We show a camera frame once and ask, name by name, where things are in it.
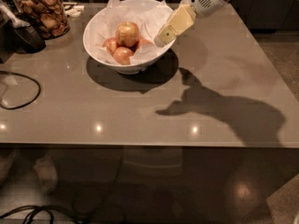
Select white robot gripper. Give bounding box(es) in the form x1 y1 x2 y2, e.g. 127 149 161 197
153 0 227 47

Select red-yellow apple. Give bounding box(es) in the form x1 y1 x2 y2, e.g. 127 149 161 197
115 21 140 48

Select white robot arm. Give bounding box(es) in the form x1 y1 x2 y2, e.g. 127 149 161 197
154 0 298 47

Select white paper bowl liner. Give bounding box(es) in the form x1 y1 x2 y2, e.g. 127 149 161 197
85 0 166 67

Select right red apple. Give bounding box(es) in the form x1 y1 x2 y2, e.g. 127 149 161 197
135 38 153 49

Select white ceramic bowl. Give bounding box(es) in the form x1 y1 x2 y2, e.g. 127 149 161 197
83 0 174 75

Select left red apple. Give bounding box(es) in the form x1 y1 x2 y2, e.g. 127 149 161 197
103 37 120 54

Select small white items on table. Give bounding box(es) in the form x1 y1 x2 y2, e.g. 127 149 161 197
64 5 85 18

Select glass jar of chips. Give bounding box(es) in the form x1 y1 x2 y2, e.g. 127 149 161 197
13 0 69 39

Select black cable on table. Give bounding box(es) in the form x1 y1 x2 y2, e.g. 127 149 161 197
0 70 42 111

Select black appliance with handle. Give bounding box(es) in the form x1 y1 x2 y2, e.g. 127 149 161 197
0 0 46 54

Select black cables on floor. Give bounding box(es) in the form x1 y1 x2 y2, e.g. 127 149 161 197
0 147 125 224

